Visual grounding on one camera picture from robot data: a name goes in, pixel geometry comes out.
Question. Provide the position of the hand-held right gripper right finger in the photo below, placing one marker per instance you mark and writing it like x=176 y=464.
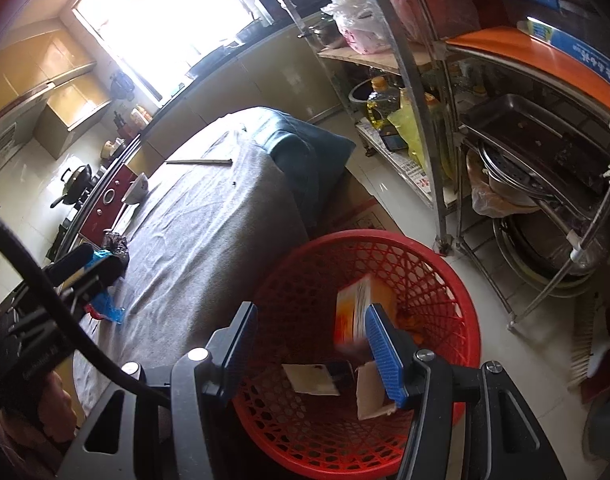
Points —
x=385 y=355

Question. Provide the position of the yellow upper cabinets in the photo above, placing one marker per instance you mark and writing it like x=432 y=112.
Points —
x=40 y=65

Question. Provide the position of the orange bottle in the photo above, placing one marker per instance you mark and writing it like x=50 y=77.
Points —
x=140 y=117

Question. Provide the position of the teal cloth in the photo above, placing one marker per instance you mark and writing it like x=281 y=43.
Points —
x=305 y=150

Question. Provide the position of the dark kettle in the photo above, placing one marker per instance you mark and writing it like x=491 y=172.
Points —
x=121 y=85

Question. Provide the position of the window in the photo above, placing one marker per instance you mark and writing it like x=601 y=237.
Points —
x=155 y=15

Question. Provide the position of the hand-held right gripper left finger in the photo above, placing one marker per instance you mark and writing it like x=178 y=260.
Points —
x=241 y=349

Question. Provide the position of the red plastic bag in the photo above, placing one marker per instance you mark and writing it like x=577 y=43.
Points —
x=425 y=5

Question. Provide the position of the wooden chopsticks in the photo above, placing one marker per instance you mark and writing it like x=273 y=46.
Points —
x=200 y=161

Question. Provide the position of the metal baking tray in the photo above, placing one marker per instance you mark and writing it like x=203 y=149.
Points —
x=535 y=135

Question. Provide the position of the flat cardboard box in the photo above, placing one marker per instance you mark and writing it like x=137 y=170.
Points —
x=360 y=210

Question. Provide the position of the stack of steel pans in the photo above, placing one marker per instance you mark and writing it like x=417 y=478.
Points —
x=525 y=255

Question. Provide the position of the beige counter cabinets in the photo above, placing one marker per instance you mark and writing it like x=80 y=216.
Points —
x=265 y=75

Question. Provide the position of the white bowl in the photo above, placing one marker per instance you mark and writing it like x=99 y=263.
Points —
x=137 y=187

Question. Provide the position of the brown cardboard piece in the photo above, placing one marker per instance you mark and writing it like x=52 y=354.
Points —
x=367 y=390

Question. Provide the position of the metal rack with orange board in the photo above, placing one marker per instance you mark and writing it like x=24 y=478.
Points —
x=535 y=55

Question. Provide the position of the blue and white box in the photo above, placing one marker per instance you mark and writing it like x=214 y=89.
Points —
x=580 y=45

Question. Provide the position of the orange carton box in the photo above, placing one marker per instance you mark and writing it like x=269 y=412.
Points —
x=352 y=305

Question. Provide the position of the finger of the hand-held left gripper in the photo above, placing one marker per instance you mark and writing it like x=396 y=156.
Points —
x=102 y=280
x=70 y=262

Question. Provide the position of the black wok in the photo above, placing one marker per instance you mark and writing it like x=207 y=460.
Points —
x=75 y=180

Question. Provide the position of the black bucket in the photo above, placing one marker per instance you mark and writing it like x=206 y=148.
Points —
x=356 y=97

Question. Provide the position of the red oven front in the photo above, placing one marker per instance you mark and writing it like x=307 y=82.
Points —
x=107 y=200

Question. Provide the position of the cooking oil bottle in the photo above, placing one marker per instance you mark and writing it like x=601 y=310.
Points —
x=380 y=100

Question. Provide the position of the black plastic bag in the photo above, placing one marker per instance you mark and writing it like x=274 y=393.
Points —
x=116 y=247

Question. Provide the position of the person's left hand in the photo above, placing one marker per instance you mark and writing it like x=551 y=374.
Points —
x=57 y=402

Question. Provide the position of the microwave oven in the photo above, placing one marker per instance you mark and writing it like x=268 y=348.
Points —
x=270 y=5

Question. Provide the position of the red plastic mesh basket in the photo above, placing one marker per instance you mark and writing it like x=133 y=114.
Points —
x=370 y=235

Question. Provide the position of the steel pot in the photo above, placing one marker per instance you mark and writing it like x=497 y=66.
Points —
x=325 y=32

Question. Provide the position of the white plastic bag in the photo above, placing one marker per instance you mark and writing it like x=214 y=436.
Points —
x=355 y=15

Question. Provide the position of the broom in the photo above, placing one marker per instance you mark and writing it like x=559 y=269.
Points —
x=585 y=345

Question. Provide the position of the yellow plastic bag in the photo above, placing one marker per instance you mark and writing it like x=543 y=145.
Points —
x=410 y=130

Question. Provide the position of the grey tablecloth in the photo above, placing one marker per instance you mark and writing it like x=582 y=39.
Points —
x=195 y=240

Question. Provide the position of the range hood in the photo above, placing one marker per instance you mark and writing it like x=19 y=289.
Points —
x=2 y=135

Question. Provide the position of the white paper card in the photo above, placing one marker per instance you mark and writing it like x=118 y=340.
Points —
x=310 y=377

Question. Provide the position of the newspaper shelf liner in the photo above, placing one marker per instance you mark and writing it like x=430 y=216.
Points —
x=400 y=160

